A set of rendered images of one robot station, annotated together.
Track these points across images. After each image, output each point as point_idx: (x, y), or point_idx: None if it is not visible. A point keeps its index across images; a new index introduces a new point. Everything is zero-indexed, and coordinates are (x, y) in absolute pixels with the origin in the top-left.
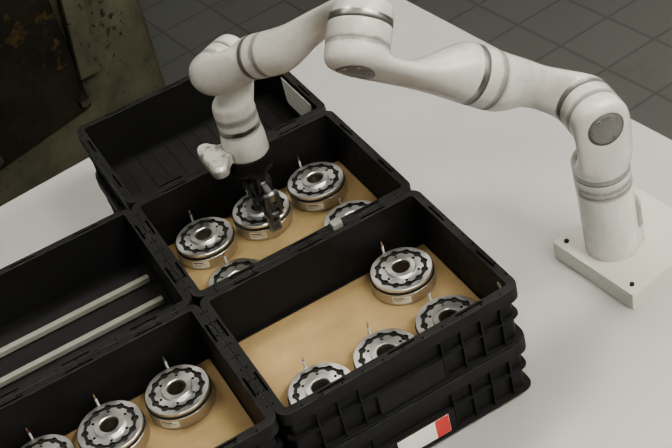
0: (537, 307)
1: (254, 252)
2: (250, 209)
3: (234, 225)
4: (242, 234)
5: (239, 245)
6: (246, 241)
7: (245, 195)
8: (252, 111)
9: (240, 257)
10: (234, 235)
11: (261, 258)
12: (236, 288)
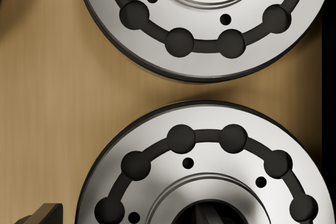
0: None
1: (61, 102)
2: (211, 193)
3: (254, 108)
4: (164, 105)
5: (137, 74)
6: (139, 104)
7: (333, 217)
8: None
9: (72, 48)
10: (140, 65)
11: (12, 108)
12: None
